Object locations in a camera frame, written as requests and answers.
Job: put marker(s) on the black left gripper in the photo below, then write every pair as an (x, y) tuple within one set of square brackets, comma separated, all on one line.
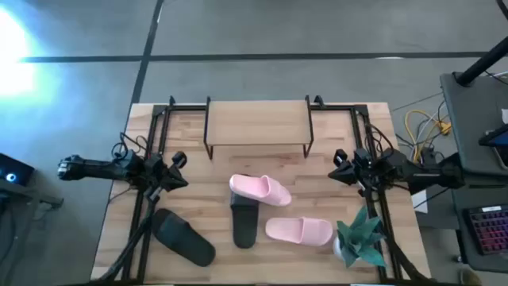
[(155, 172)]

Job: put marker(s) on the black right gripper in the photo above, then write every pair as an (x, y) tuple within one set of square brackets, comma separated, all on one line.
[(365, 171)]

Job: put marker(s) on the black rubber slide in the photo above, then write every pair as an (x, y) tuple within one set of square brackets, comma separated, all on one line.
[(182, 236), (244, 224)]

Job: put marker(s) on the pink rubber slide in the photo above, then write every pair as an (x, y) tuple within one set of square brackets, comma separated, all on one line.
[(297, 230), (258, 188)]

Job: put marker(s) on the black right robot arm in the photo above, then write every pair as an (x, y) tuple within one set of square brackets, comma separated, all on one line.
[(420, 175)]

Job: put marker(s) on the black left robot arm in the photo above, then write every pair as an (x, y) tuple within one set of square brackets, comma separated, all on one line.
[(91, 168)]

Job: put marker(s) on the wooden shelf black metal legs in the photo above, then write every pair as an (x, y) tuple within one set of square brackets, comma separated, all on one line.
[(258, 123)]

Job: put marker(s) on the artificial green plant white pot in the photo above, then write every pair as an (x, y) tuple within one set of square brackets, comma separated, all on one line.
[(359, 238)]

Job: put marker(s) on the white paper sheet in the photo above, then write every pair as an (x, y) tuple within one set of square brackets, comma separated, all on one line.
[(420, 200)]

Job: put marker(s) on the black power adapter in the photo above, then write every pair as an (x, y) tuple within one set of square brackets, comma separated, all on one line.
[(428, 155)]

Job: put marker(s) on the grey side desk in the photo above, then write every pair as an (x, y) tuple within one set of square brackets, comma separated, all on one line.
[(472, 119)]

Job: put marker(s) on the dark tablet blue screen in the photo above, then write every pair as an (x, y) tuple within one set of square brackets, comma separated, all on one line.
[(498, 139)]

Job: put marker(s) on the backlit red keyboard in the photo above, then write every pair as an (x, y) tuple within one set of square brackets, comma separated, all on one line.
[(492, 230)]

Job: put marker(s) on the black device blue light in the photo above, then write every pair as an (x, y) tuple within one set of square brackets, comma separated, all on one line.
[(18, 168)]

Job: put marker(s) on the black metal pole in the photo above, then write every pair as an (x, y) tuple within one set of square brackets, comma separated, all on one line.
[(482, 63)]

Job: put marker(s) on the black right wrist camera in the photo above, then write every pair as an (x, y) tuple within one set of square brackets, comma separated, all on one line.
[(340, 157)]

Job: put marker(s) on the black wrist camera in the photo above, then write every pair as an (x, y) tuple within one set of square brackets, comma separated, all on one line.
[(340, 157), (179, 159)]

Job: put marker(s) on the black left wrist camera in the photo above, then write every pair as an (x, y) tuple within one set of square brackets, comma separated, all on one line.
[(179, 159)]

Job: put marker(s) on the black metal rig frame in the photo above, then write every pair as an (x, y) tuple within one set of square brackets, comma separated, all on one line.
[(182, 107)]

